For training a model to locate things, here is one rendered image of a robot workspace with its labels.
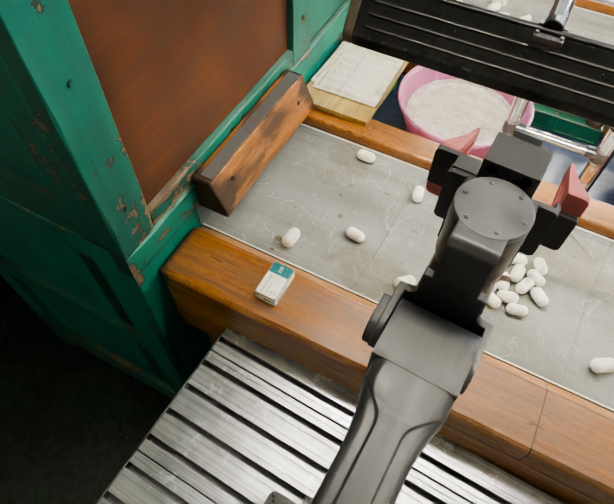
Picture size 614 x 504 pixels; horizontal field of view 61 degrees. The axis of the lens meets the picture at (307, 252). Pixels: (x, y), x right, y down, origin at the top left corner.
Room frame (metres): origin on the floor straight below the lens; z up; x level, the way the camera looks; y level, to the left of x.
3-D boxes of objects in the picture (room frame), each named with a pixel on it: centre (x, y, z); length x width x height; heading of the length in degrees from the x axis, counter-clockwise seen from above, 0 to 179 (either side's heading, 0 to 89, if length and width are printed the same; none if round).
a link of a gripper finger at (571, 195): (0.33, -0.23, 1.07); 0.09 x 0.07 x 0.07; 150
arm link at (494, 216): (0.20, -0.11, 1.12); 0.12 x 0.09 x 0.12; 150
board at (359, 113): (0.93, -0.12, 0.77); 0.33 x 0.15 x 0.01; 153
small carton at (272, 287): (0.40, 0.05, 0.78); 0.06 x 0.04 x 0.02; 153
